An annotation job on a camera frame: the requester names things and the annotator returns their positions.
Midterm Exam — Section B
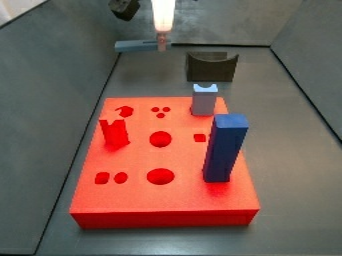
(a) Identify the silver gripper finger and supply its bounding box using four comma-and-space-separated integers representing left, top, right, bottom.
152, 0, 177, 51

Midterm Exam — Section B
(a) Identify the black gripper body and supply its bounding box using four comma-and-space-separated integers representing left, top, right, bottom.
109, 0, 141, 21

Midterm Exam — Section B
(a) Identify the light blue slotted block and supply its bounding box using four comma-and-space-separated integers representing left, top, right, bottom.
114, 40, 172, 52

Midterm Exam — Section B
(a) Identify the dark blue square bar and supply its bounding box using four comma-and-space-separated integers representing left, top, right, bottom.
204, 113, 249, 183

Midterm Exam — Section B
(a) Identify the red peg board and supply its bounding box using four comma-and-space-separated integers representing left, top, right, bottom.
70, 97, 261, 229

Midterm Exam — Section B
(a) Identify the grey notched peg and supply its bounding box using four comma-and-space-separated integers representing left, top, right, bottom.
192, 84, 218, 116

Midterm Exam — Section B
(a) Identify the red star-shaped peg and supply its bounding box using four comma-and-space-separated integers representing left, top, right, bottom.
99, 120, 130, 148

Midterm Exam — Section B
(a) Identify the black curved holder bracket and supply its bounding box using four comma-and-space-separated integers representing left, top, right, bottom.
186, 52, 240, 82

